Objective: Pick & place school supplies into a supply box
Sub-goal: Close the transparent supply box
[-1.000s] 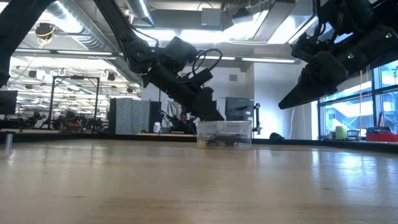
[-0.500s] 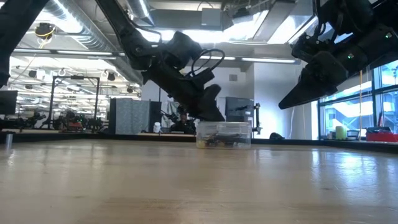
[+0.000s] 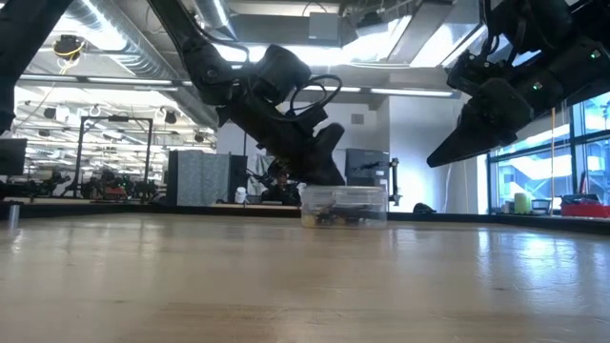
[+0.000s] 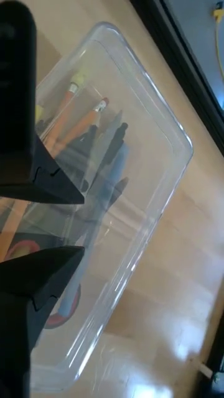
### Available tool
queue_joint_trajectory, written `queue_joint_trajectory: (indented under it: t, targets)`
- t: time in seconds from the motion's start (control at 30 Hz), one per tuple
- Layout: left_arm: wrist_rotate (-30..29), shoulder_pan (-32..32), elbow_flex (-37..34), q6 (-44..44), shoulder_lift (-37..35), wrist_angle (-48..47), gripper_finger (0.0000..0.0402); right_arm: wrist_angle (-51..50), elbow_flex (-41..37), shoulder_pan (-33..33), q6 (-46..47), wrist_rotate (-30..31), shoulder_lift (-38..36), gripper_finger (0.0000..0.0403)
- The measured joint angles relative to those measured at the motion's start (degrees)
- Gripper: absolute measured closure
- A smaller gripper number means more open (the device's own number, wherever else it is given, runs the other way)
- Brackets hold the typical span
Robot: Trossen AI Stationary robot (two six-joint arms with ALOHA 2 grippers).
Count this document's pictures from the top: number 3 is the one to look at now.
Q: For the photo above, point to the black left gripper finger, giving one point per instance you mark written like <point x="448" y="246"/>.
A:
<point x="319" y="164"/>

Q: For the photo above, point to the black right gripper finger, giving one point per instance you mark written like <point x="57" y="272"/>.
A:
<point x="491" y="119"/>

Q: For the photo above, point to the clear plastic supply box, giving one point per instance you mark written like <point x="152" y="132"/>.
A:
<point x="343" y="197"/>

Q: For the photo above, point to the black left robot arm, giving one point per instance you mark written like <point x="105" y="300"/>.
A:
<point x="200" y="52"/>

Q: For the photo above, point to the grey ceiling box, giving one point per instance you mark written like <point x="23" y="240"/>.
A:
<point x="324" y="26"/>

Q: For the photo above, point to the person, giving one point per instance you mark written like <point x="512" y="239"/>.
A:
<point x="283" y="183"/>

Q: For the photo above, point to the black machine on stand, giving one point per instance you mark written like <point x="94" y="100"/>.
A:
<point x="367" y="167"/>

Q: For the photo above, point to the white bottle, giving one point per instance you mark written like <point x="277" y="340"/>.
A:
<point x="241" y="196"/>

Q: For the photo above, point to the grey partition cabinet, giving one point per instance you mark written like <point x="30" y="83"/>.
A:
<point x="200" y="178"/>

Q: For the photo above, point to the yellow-green cup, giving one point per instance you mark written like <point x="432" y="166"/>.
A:
<point x="522" y="204"/>

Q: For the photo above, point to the black dome object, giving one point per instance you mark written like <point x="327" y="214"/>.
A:
<point x="424" y="208"/>

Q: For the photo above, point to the red bin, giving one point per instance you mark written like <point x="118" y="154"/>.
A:
<point x="583" y="210"/>

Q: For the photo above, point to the long ceiling light strip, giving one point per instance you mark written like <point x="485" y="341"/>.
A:
<point x="133" y="81"/>

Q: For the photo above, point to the distant black robot rig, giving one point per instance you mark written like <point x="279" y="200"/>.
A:
<point x="105" y="186"/>

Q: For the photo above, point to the black ceiling mounted device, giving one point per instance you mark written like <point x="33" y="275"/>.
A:
<point x="69" y="46"/>

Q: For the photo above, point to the black monitor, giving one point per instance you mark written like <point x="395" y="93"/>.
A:
<point x="12" y="157"/>

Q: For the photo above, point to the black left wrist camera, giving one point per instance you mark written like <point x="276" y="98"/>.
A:
<point x="317" y="121"/>

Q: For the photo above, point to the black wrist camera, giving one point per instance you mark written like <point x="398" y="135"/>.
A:
<point x="317" y="121"/>
<point x="469" y="71"/>

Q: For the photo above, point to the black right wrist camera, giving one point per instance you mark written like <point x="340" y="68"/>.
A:
<point x="469" y="71"/>

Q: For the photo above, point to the black tall stand frame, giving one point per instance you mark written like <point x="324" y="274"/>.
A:
<point x="114" y="119"/>

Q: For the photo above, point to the small metal post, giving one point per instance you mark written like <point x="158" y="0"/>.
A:
<point x="14" y="216"/>

